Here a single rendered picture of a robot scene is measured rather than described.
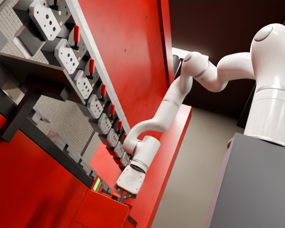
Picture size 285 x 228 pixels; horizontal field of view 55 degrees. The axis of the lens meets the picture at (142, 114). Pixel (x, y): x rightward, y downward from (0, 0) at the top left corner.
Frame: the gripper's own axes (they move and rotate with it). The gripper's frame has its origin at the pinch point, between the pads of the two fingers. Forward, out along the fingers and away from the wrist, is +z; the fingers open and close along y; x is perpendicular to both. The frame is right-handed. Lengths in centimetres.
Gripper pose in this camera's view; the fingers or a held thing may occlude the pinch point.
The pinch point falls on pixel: (119, 201)
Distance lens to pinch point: 120.4
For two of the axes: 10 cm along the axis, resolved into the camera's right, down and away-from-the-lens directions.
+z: -4.6, 7.9, -4.0
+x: -0.3, 4.4, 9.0
